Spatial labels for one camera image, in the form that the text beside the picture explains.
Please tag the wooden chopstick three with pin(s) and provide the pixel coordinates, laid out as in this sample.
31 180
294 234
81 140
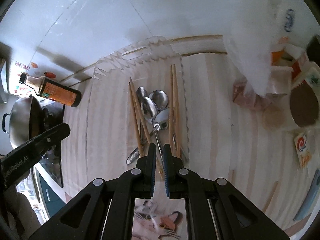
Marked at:
171 110

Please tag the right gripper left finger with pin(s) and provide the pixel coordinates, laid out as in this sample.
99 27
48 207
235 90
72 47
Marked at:
104 209

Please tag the small steel spoon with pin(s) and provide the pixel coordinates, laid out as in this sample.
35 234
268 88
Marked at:
141 94

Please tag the wooden chopstick two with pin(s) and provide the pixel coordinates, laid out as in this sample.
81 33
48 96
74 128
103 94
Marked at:
143 122

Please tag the soy sauce bottle orange label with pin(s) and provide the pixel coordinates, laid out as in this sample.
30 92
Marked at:
52 90

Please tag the wooden chopstick one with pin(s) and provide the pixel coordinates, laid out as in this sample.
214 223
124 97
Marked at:
140 147

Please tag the round steel spoon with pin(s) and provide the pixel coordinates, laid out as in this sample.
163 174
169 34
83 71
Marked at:
160 98

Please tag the clear plastic organizer bin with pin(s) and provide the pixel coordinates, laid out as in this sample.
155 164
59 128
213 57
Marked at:
110 129

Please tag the blue smartphone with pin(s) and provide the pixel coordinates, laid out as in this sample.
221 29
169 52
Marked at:
310 197

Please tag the steel wok with lid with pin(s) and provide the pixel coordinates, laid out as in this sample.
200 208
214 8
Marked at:
26 120

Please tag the striped cat table mat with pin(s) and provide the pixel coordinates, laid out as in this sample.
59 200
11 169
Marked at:
221 137

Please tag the small seasoning packet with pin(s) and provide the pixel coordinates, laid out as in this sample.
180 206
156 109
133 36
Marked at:
302 146

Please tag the white plastic bag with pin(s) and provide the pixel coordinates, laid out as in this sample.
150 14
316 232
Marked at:
260 28

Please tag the wooden chopstick four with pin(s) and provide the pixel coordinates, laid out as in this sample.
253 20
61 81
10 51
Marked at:
176 112

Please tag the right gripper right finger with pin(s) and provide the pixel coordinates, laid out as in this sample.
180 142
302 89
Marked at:
215 209

